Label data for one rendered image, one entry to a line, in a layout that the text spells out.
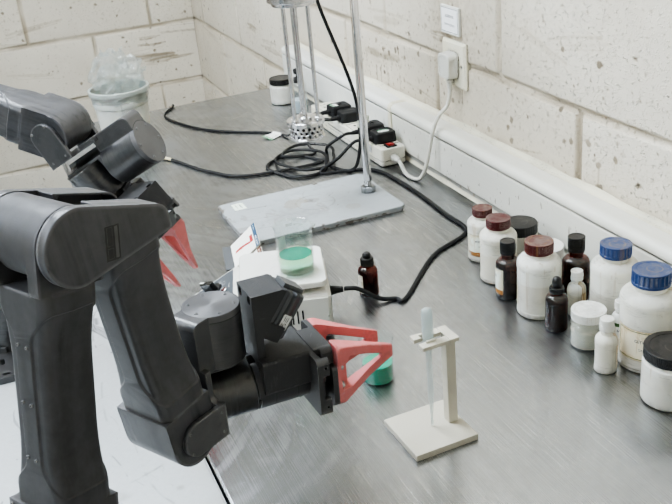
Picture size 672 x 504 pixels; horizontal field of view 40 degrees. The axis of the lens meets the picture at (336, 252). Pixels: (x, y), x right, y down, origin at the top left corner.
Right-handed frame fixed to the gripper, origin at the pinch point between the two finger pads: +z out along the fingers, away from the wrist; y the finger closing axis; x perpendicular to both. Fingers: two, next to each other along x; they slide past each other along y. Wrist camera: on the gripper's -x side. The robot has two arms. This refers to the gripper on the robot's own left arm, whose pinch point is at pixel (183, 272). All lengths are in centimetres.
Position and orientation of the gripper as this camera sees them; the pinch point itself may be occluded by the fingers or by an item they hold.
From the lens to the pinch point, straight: 127.7
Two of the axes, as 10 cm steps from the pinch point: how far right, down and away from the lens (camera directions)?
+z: 5.8, 7.1, 3.9
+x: -5.4, -0.1, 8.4
